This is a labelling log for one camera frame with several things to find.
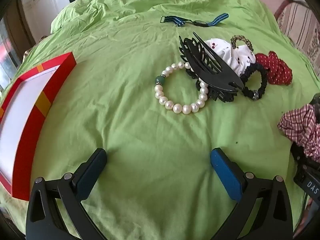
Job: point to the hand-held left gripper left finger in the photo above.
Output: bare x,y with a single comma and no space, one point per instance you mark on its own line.
90,172

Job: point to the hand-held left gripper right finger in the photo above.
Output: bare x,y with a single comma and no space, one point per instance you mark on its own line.
226,177

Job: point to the red gift box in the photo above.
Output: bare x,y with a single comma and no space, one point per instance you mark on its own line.
30,140

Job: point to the black scrunchie with bead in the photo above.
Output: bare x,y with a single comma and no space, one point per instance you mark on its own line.
262,80

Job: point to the black hair claw clip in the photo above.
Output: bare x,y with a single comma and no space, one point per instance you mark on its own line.
212,67

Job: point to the red polka dot scrunchie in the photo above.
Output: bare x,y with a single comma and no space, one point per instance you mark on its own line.
275,67

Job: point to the white cherry print scrunchie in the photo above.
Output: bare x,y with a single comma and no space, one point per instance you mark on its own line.
240,55

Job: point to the leopard print scrunchie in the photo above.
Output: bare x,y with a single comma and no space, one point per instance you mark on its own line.
233,40

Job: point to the person's right forearm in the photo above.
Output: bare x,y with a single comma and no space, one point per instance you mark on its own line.
300,127

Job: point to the green bed sheet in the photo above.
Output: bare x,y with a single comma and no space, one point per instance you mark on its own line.
125,130

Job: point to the white cabinet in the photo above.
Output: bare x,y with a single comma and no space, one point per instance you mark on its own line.
40,10

